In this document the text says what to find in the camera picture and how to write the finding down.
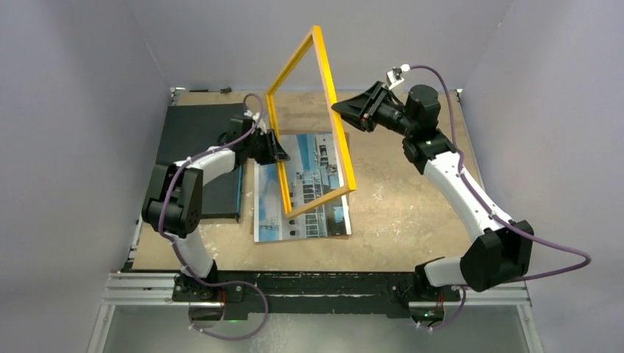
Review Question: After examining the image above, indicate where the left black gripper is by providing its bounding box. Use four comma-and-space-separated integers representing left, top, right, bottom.
244, 129, 289, 165

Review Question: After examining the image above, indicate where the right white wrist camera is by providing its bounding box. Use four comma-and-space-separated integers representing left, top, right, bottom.
386, 64, 411, 90

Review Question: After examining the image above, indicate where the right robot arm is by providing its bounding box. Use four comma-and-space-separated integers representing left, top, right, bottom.
332, 82, 533, 299

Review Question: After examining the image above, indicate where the dark blue flat box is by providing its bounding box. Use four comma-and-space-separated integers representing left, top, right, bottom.
157, 103, 244, 224

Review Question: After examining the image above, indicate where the yellow picture frame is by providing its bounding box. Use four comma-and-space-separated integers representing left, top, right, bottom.
266, 25, 357, 219

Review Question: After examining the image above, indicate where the building and sky photo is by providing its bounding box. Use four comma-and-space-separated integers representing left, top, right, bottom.
253, 132, 352, 243

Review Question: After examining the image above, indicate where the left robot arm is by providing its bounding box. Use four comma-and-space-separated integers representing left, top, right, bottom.
141, 110, 289, 301

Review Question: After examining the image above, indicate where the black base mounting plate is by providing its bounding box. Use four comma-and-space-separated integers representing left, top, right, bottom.
172, 270, 461, 320

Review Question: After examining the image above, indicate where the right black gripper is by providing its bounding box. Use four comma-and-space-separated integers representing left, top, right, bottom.
333, 81, 417, 137

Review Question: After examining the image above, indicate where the aluminium rail frame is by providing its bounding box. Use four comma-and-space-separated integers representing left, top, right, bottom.
88, 272, 544, 352

